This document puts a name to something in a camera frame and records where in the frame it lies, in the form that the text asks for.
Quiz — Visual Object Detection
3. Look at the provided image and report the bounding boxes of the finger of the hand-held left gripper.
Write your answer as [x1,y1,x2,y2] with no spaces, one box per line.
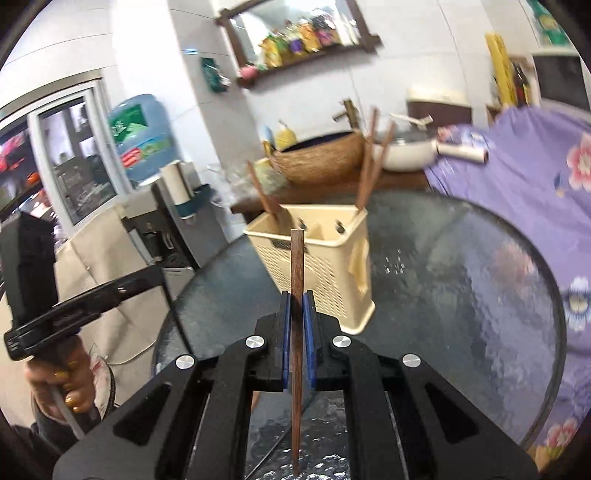
[57,266,166,325]

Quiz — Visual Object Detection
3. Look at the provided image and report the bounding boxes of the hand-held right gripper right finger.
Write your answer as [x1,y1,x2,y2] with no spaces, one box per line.
[304,290,539,480]

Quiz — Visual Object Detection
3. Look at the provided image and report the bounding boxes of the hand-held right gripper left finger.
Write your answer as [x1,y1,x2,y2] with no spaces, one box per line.
[53,291,293,480]

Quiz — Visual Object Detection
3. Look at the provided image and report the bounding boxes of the brown wooden chopstick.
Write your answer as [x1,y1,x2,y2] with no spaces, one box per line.
[362,121,397,212]
[290,229,306,477]
[246,160,290,228]
[355,106,380,211]

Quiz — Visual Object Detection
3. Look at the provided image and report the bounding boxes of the beige perforated utensil holder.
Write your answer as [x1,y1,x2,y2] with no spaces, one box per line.
[243,204,376,335]

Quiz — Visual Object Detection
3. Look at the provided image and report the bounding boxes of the person's left forearm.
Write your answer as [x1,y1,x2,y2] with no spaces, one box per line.
[0,406,105,480]

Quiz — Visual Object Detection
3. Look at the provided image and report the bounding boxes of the person's left hand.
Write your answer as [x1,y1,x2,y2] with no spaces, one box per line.
[25,339,100,421]

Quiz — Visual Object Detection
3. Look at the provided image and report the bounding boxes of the beige cloth cover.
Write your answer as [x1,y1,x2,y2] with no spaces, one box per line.
[58,203,188,372]

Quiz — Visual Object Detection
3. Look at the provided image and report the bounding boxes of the grey water dispenser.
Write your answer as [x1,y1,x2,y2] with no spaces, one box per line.
[121,184,228,298]

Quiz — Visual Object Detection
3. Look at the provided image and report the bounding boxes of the teal cup holder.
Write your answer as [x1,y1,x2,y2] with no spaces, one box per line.
[178,184,212,219]

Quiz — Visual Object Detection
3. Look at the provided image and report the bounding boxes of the stack of paper cups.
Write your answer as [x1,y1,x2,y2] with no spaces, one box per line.
[159,160,193,205]

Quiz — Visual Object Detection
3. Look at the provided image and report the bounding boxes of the glass sliding door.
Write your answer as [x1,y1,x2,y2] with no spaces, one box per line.
[0,78,122,228]

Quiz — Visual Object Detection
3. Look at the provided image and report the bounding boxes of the blue water bottle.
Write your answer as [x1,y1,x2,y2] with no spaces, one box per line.
[108,93,182,184]

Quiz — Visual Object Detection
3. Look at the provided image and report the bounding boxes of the clear plastic bags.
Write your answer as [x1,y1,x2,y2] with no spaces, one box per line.
[208,161,278,200]

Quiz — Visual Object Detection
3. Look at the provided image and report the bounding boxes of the woven pattern wash basin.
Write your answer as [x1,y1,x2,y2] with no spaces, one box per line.
[270,130,366,186]

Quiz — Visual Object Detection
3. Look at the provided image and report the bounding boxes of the yellow soap bottle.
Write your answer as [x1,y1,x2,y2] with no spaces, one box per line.
[274,120,297,151]

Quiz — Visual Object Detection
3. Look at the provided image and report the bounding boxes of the white cooking pot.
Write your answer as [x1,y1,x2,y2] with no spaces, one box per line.
[382,113,490,173]

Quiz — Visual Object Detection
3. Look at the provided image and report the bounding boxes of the brass faucet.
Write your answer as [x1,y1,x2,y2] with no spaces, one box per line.
[332,98,362,131]

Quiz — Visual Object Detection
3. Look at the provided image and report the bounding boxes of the green hanging packet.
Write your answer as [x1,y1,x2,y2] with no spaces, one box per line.
[201,57,231,91]

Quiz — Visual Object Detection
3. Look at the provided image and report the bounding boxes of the purple floral cloth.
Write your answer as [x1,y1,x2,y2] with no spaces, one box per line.
[424,107,591,464]

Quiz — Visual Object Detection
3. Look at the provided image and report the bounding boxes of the brown container with beige lid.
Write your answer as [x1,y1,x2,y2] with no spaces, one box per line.
[406,87,472,128]

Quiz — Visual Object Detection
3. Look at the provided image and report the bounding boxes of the row of colourful snack packets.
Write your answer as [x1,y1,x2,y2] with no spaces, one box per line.
[256,16,345,68]

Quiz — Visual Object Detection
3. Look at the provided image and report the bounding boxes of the dark glass bottle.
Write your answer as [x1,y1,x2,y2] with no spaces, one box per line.
[510,60,530,108]

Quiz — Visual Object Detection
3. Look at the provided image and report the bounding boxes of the yellow roll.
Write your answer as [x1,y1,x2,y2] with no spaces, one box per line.
[485,32,516,108]

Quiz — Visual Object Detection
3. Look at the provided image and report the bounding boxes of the white microwave oven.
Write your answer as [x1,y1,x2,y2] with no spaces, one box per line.
[531,50,591,114]

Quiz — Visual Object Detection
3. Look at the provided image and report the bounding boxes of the dark wooden wall shelf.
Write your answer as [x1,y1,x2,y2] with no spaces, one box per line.
[216,0,382,89]

